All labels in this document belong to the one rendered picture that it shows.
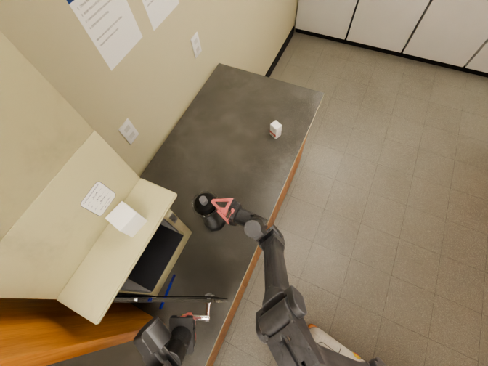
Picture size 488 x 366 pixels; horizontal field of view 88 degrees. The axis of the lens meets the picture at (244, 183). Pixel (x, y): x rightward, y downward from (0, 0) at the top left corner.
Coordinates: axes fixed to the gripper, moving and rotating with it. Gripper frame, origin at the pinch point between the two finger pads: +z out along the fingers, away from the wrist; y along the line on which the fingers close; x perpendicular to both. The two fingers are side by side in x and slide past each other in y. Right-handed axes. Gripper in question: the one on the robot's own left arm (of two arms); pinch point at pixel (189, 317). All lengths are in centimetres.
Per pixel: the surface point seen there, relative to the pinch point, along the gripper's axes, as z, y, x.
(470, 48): 180, -164, 237
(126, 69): 25, -88, -29
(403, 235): 129, 6, 140
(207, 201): 18.6, -34.5, 3.4
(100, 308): -25.8, -16.5, -11.9
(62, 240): -28.4, -31.7, -17.5
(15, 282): -34.6, -25.7, -21.4
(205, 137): 62, -66, -5
